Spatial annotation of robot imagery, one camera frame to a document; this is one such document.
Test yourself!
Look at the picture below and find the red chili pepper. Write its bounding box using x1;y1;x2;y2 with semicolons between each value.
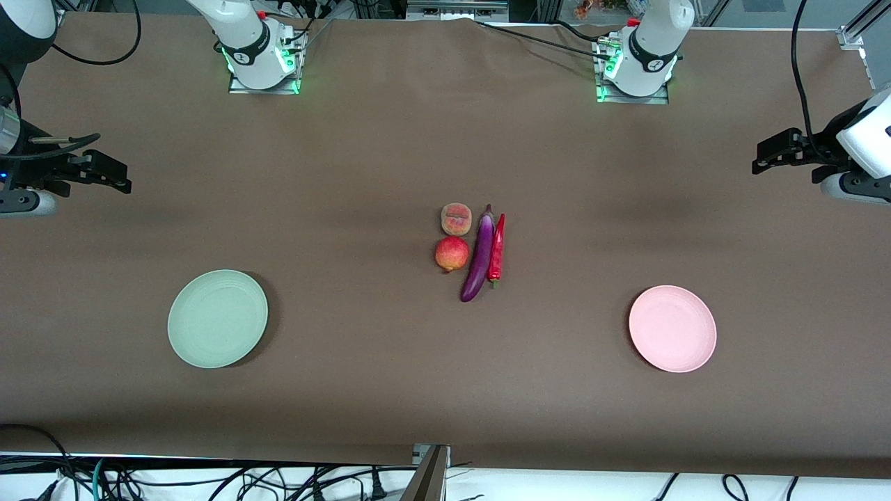
487;213;507;289

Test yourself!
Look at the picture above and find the purple eggplant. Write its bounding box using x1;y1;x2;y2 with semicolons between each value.
459;203;496;303

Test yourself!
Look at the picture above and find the peach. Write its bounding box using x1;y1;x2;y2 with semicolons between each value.
441;202;473;237

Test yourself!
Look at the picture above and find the red pomegranate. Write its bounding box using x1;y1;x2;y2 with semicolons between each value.
435;236;471;273

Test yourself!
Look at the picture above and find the aluminium corner profile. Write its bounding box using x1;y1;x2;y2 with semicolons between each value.
837;0;891;51

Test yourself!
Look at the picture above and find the green plate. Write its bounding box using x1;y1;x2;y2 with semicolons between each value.
167;269;269;369

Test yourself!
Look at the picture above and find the pink plate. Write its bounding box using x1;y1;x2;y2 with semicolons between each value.
628;285;718;374

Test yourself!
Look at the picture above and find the brown table cover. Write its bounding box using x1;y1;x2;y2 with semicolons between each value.
0;10;891;481

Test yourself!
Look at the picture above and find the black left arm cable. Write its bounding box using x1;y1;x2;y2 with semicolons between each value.
791;0;819;157

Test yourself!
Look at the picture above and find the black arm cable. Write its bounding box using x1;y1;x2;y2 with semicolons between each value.
791;0;819;157
0;0;143;162

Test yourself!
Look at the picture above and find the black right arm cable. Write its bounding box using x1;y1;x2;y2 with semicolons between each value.
0;0;143;162

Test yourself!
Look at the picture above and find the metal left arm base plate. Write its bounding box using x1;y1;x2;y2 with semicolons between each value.
594;38;671;106

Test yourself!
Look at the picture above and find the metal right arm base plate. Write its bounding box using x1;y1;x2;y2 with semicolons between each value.
228;28;302;95

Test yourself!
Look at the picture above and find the black cable on table cover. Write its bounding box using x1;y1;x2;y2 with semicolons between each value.
475;19;617;56

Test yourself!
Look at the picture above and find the thick black cable loop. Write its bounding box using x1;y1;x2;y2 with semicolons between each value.
0;423;74;501

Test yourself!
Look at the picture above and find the grey metal frame rail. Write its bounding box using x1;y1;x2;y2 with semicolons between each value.
406;0;510;21

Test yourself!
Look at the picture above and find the metal post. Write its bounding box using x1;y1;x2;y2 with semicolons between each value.
400;444;451;501

